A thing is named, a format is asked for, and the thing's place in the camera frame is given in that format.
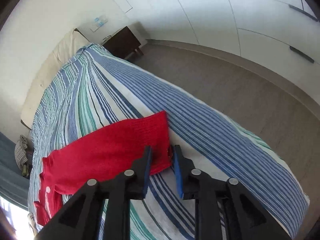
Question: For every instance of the striped folded clothes pile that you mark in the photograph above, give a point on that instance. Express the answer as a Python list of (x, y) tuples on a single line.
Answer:
[(20, 152)]

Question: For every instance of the red knit sweater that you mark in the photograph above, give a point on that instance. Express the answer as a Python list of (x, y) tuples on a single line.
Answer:
[(101, 155)]

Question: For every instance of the wall socket panel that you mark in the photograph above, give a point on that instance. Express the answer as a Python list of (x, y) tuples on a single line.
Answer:
[(98, 22)]

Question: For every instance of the blue curtain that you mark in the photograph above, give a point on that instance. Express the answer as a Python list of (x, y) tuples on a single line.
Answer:
[(14, 187)]

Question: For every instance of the cream padded headboard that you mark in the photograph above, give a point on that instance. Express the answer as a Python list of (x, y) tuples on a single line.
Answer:
[(63, 52)]

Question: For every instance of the dark wooden right nightstand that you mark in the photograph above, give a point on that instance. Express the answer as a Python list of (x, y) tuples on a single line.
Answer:
[(123, 43)]

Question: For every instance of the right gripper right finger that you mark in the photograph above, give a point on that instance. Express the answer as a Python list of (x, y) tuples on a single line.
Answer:
[(223, 209)]

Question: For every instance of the striped blue green bedspread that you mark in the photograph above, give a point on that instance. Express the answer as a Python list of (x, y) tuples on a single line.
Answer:
[(95, 89)]

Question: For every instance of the white built-in wardrobe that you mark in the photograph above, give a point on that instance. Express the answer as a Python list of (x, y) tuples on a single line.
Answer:
[(223, 24)]

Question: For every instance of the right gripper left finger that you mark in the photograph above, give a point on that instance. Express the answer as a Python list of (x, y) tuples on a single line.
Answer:
[(80, 217)]

